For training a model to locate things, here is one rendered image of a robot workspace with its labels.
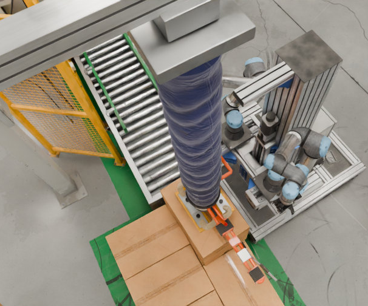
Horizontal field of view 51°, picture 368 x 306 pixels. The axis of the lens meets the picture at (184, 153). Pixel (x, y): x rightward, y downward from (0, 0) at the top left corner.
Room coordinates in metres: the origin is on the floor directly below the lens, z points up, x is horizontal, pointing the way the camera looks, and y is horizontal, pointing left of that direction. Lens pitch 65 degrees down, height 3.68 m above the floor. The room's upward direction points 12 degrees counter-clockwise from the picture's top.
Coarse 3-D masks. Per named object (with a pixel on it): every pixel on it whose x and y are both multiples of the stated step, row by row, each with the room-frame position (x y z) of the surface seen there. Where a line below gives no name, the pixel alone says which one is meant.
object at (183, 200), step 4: (184, 188) 0.91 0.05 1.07; (176, 192) 0.89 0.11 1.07; (176, 196) 0.87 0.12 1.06; (180, 196) 0.86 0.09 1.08; (184, 196) 0.85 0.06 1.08; (180, 200) 0.83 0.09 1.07; (184, 200) 0.82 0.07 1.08; (184, 204) 0.80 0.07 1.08; (184, 208) 0.77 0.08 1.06; (188, 212) 0.73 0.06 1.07; (196, 212) 0.72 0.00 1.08; (200, 212) 0.71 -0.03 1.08; (192, 216) 0.70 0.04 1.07; (196, 216) 0.69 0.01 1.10; (200, 216) 0.69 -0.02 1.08; (204, 216) 0.68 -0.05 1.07; (192, 220) 0.68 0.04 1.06; (196, 220) 0.66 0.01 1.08; (208, 220) 0.65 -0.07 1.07; (196, 224) 0.64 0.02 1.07; (200, 228) 0.61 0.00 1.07; (200, 232) 0.58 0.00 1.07
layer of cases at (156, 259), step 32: (128, 224) 0.89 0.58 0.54; (160, 224) 0.83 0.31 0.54; (128, 256) 0.63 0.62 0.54; (160, 256) 0.57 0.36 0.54; (192, 256) 0.52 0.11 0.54; (224, 256) 0.47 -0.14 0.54; (128, 288) 0.38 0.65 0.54; (160, 288) 0.33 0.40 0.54; (192, 288) 0.28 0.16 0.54; (224, 288) 0.23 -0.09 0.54; (256, 288) 0.19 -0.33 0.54
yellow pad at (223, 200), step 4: (220, 192) 0.83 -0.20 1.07; (224, 196) 0.79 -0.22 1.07; (220, 200) 0.76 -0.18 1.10; (224, 200) 0.76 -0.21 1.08; (216, 204) 0.75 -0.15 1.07; (220, 204) 0.74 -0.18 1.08; (224, 204) 0.74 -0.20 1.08; (228, 204) 0.73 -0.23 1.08; (220, 208) 0.71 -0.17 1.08; (232, 208) 0.70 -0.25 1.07; (220, 212) 0.68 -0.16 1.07; (224, 212) 0.68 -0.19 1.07
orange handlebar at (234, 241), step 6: (222, 162) 1.01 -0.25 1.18; (228, 168) 0.95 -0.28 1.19; (228, 174) 0.90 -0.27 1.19; (210, 210) 0.68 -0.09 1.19; (216, 210) 0.68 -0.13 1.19; (222, 216) 0.63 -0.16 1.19; (216, 222) 0.60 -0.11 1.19; (234, 234) 0.49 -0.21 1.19; (228, 240) 0.46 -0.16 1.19; (234, 240) 0.45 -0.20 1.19; (234, 246) 0.42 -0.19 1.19; (240, 246) 0.41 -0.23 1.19; (246, 264) 0.30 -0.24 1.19; (252, 264) 0.29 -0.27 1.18; (258, 282) 0.18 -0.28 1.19
